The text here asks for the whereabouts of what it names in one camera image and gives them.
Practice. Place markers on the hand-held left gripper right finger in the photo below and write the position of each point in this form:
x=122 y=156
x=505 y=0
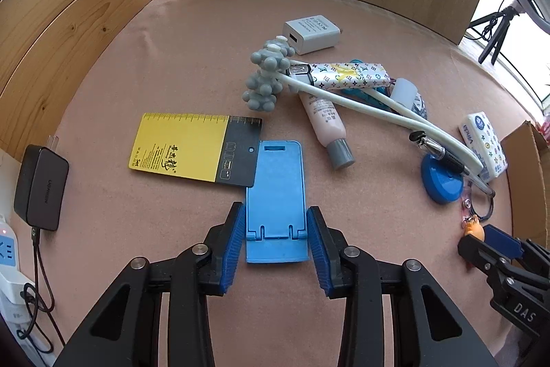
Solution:
x=318 y=251

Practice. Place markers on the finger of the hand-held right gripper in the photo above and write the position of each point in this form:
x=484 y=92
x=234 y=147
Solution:
x=475 y=251
x=502 y=240

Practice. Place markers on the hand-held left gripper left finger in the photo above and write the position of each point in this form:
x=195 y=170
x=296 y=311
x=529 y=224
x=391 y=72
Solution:
x=234 y=246

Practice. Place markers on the cardboard box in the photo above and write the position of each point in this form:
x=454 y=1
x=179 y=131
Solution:
x=526 y=178

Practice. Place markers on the blue phone stand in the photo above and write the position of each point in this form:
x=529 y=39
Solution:
x=277 y=186

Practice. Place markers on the clear gel pen black grip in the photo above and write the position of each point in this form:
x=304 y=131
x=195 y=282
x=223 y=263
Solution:
x=434 y=147

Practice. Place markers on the white USB wall charger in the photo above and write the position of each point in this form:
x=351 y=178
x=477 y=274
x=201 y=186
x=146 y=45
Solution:
x=316 y=32

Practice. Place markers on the blue round lid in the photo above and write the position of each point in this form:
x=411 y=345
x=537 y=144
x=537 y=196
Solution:
x=442 y=186

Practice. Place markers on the patterned tissue pack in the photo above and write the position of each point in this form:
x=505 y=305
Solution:
x=483 y=139

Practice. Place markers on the yellow and black ruler card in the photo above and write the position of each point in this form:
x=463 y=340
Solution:
x=180 y=147

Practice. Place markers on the pink lotion tube grey cap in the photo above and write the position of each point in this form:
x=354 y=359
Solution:
x=326 y=126

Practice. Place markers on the blue white patterned object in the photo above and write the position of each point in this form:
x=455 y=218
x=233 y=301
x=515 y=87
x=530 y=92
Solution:
x=420 y=107

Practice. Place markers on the monogram patterned tube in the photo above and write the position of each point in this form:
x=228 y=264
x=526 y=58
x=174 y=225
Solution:
x=343 y=75

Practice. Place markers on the pink felt mat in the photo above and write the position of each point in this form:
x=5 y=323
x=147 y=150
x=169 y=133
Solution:
x=172 y=70

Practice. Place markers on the black power adapter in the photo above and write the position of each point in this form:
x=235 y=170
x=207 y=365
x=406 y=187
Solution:
x=41 y=186

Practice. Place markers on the black tripod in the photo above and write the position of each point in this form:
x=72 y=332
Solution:
x=498 y=36

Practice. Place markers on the white power strip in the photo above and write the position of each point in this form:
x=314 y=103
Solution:
x=8 y=259

